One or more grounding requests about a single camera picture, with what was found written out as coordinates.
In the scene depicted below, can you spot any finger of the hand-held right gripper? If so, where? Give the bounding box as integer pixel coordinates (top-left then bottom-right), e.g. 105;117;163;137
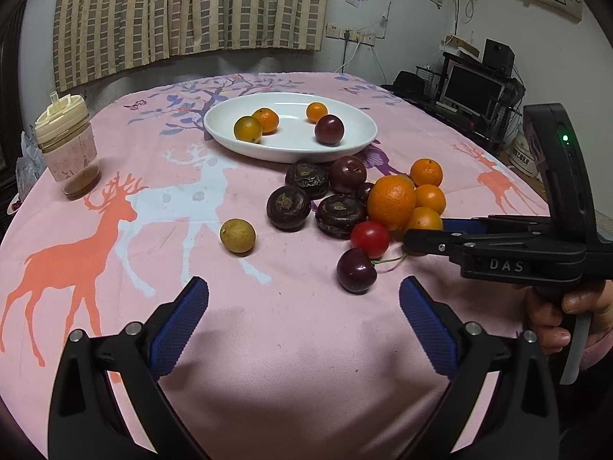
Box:
403;227;472;257
441;217;551;238

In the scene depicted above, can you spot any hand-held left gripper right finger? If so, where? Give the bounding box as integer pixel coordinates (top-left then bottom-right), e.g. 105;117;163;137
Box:
398;276;561;460

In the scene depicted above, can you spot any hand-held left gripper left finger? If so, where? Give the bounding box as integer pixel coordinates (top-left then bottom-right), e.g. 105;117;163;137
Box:
47;276;211;460

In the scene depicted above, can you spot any large orange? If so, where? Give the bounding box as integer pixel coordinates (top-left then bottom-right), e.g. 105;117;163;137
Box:
367;175;417;232

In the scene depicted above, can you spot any dark red cherry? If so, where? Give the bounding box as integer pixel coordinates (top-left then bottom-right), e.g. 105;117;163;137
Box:
336;248;408;294

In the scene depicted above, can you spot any dark brown water chestnut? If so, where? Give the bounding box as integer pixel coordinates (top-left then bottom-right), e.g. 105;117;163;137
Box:
266;186;312;232
315;194;369;239
285;162;330;199

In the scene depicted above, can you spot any yellow-brown longan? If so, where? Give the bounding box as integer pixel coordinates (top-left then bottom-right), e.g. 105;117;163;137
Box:
220;218;256;255

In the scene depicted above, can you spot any white oval plate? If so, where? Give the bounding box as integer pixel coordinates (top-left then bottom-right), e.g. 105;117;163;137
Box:
203;92;379;164

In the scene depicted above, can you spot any person's right hand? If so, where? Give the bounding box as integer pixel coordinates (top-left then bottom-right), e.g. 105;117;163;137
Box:
523;279;613;362

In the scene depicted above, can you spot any white plastic jar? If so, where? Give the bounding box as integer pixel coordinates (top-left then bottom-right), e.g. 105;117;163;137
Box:
510;125;543;176

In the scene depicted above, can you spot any pink deer-print tablecloth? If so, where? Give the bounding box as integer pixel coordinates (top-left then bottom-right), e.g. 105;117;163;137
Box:
0;72;551;460

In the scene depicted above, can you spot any black media shelf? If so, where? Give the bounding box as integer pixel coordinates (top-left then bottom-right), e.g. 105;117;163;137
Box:
421;50;526;150

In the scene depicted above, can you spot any computer monitor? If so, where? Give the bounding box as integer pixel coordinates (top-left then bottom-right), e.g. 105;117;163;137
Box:
443;63;506;111

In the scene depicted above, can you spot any black hat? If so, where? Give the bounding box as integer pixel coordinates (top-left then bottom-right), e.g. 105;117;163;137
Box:
380;71;427;99

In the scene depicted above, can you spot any black speaker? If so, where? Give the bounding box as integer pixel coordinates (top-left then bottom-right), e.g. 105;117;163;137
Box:
481;38;515;75

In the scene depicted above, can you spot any cardboard box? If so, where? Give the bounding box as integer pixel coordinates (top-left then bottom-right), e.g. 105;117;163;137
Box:
443;34;480;57

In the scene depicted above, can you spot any yellow-orange kumquat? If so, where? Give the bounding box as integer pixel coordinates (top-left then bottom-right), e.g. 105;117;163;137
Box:
234;115;264;145

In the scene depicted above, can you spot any pink lidded drink cup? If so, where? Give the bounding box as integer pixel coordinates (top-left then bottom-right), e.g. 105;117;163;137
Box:
34;91;102;200

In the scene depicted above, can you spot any clear plastic bag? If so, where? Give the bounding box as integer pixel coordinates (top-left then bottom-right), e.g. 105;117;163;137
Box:
16;131;49;193

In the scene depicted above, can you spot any brown checked curtain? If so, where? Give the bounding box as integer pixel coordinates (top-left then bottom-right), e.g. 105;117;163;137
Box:
52;0;333;93

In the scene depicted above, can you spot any white power cable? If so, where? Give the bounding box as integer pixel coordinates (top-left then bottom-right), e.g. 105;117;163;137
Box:
334;38;361;74

